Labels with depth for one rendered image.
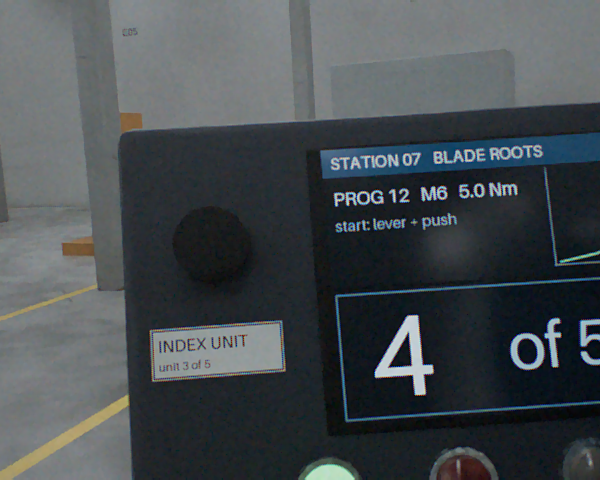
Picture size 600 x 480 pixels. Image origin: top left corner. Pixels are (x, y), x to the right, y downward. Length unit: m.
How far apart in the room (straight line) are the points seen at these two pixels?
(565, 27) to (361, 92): 5.51
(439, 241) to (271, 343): 0.08
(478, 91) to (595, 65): 5.23
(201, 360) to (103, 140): 6.32
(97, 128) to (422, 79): 3.39
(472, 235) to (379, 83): 7.94
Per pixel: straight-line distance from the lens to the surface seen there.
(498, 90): 8.02
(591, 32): 13.13
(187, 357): 0.29
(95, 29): 6.65
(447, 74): 8.10
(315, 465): 0.30
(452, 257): 0.30
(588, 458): 0.32
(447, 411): 0.30
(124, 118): 8.94
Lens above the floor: 1.25
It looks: 8 degrees down
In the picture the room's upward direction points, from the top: 3 degrees counter-clockwise
